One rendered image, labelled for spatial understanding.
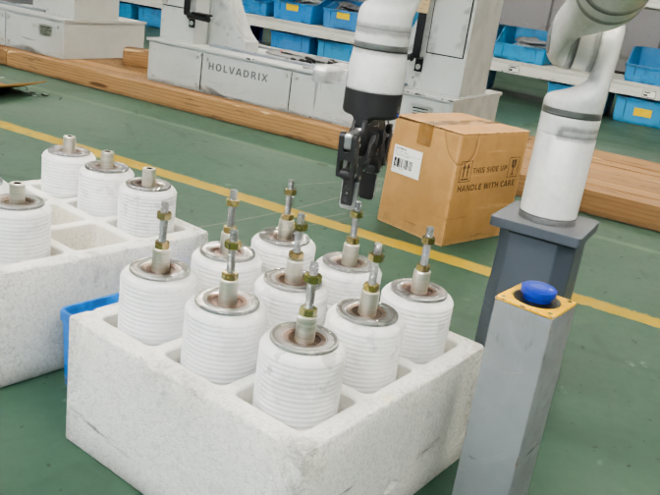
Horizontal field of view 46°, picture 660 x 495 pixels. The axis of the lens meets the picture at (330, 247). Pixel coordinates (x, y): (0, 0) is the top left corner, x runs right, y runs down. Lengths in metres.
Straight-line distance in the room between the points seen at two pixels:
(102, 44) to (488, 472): 3.51
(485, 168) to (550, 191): 0.85
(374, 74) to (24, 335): 0.63
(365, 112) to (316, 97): 2.15
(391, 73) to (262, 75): 2.30
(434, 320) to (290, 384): 0.26
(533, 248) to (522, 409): 0.42
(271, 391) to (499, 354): 0.26
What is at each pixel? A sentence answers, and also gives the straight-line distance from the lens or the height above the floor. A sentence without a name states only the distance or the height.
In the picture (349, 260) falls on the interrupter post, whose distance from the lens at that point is 1.08.
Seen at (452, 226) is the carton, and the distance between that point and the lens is 2.08.
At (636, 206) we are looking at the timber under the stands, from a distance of 2.72.
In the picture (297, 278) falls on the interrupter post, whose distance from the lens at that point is 1.00.
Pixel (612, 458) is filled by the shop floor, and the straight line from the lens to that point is 1.30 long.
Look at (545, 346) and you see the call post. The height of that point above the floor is 0.28.
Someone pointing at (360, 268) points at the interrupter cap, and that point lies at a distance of 1.08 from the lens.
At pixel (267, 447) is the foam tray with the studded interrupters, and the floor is 0.16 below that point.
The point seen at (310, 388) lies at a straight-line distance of 0.83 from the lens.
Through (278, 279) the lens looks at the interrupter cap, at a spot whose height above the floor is 0.25.
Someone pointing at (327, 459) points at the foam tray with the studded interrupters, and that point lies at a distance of 0.84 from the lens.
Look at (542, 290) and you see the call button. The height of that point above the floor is 0.33.
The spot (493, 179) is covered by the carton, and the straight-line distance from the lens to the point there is 2.17.
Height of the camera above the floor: 0.62
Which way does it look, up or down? 19 degrees down
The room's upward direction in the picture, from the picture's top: 8 degrees clockwise
